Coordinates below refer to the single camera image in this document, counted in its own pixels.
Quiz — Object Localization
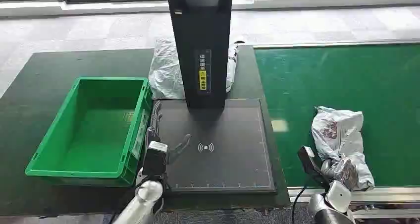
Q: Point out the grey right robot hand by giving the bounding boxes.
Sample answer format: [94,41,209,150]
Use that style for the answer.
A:
[320,157,359,191]

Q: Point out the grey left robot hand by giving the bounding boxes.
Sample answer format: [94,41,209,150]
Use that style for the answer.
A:
[145,101,192,166]

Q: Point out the white red-print parcel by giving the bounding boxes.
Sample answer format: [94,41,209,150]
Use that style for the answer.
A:
[311,106,375,191]

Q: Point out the black scanner base pad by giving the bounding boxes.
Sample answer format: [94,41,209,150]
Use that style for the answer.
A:
[153,98,276,194]

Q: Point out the green conveyor belt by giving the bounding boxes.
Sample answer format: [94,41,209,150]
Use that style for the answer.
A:
[254,43,420,188]

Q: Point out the grey plastic parcel bag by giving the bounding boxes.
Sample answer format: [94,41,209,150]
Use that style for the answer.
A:
[148,37,239,101]

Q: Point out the green plastic crate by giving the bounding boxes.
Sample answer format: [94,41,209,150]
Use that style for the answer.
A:
[25,77,153,188]

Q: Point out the black scanner column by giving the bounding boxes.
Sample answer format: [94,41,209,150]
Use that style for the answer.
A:
[165,0,234,110]

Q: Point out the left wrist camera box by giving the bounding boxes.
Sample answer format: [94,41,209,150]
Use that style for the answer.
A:
[142,141,169,178]

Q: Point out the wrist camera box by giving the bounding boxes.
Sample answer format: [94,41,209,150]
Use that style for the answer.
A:
[142,141,169,178]
[297,145,324,184]

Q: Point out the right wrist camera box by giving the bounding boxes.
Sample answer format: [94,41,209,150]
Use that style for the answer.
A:
[297,145,324,184]

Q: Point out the silver conveyor frame rail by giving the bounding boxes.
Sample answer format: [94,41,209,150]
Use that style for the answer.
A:
[288,186,420,220]

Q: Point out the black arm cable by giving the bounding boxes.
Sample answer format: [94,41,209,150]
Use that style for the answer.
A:
[291,178,311,224]

